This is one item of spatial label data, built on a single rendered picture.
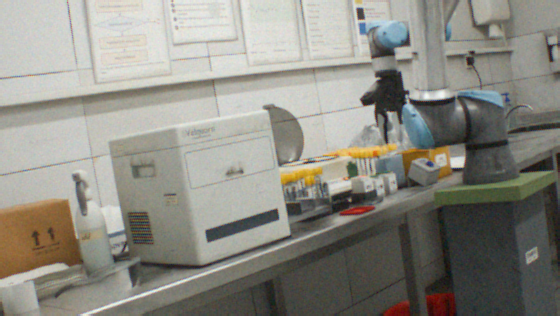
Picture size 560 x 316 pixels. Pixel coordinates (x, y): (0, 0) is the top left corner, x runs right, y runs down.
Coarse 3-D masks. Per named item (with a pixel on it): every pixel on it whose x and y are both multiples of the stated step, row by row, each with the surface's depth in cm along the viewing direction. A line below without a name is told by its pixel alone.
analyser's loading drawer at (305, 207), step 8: (304, 200) 172; (312, 200) 171; (320, 200) 176; (328, 200) 174; (288, 208) 170; (296, 208) 168; (304, 208) 173; (312, 208) 170; (320, 208) 172; (328, 208) 174; (288, 216) 168; (296, 216) 166; (304, 216) 167
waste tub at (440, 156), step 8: (400, 152) 222; (408, 152) 218; (416, 152) 216; (424, 152) 214; (432, 152) 214; (440, 152) 218; (448, 152) 222; (408, 160) 218; (432, 160) 213; (440, 160) 217; (448, 160) 221; (408, 168) 219; (448, 168) 221; (440, 176) 216
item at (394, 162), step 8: (376, 160) 210; (384, 160) 208; (392, 160) 211; (400, 160) 214; (376, 168) 210; (384, 168) 209; (392, 168) 211; (400, 168) 214; (400, 176) 214; (400, 184) 212
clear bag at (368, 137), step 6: (366, 126) 276; (360, 132) 274; (366, 132) 272; (372, 132) 270; (354, 138) 273; (360, 138) 269; (366, 138) 268; (372, 138) 269; (354, 144) 270; (360, 144) 267; (366, 144) 266; (372, 144) 265
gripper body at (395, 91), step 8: (384, 72) 201; (392, 72) 201; (400, 72) 206; (392, 80) 204; (400, 80) 205; (392, 88) 203; (400, 88) 205; (384, 96) 202; (392, 96) 200; (400, 96) 203; (408, 96) 205; (376, 104) 205; (384, 104) 203; (392, 104) 200; (400, 104) 204; (384, 112) 204; (392, 112) 202
